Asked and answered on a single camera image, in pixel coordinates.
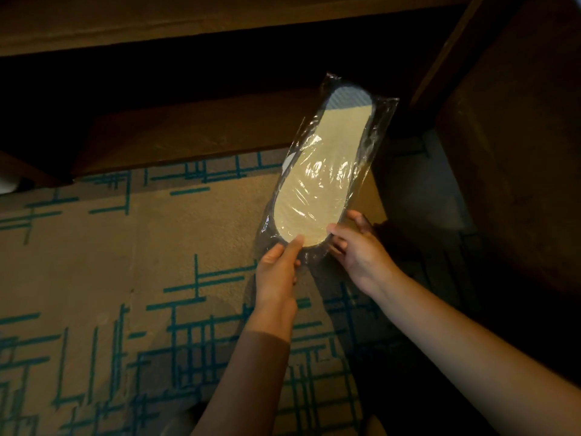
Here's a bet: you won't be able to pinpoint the person's right hand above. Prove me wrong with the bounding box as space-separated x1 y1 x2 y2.
327 210 400 299

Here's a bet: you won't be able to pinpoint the person's left hand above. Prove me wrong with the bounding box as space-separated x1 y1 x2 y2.
254 235 305 319

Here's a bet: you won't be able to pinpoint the slippers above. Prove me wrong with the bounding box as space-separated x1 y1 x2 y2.
254 72 400 270

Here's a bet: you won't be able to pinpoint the person's left forearm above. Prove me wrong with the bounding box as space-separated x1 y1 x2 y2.
190 308 298 436

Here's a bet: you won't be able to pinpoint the person's right forearm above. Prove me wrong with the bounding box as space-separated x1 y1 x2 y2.
367 271 581 436

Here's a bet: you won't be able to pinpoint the dark wooden furniture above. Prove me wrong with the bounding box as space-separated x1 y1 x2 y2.
0 0 581 296

